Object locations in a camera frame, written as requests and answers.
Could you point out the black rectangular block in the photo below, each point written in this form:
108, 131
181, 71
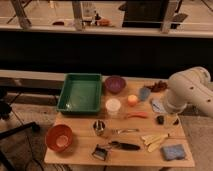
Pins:
160, 119

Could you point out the small orange cup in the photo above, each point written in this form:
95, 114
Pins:
132, 100

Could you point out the purple bowl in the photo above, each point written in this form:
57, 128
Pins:
115, 84

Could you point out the green plastic tray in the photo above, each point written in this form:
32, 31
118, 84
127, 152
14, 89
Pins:
80, 94

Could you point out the metal measuring cup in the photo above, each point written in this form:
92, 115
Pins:
99, 127

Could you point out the yellow banana bunch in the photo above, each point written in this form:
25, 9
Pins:
152, 142

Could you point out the light blue cloth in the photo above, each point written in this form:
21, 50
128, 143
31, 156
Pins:
157, 106

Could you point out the blue sponge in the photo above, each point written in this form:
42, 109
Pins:
173, 152

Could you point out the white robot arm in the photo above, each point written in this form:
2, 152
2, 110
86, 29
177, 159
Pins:
189, 86

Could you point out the red bowl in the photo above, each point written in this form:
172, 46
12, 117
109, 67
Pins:
59, 137

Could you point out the white lidded plastic cup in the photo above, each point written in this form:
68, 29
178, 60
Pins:
113, 106

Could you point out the orange carrot toy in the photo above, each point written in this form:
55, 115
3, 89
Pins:
137, 114

